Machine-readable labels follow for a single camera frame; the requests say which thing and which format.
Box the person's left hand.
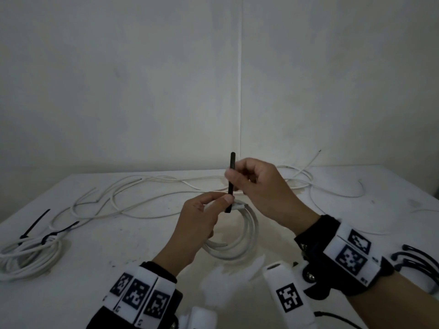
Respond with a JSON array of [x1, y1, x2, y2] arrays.
[[171, 191, 236, 268]]

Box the person's right hand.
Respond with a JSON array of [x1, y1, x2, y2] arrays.
[[225, 158, 321, 237]]

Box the black plastic zip tie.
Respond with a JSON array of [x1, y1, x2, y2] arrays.
[[41, 221, 80, 244], [19, 208, 51, 242], [225, 151, 236, 214]]

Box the bunch of black zip ties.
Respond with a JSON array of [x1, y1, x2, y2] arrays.
[[391, 244, 439, 295]]

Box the person's left forearm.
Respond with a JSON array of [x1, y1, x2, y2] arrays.
[[152, 248, 199, 280]]

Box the person's right forearm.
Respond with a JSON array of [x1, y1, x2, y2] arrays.
[[346, 270, 439, 329]]

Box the black left wristband white markers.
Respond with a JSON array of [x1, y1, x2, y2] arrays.
[[86, 262, 184, 329]]

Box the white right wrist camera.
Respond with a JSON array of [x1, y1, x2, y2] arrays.
[[262, 260, 318, 329]]

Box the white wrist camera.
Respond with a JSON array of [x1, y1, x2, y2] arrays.
[[262, 260, 318, 329], [178, 306, 219, 329]]

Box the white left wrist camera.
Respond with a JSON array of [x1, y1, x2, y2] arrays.
[[178, 306, 219, 329]]

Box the black right camera cable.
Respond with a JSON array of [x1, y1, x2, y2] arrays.
[[314, 311, 364, 329]]

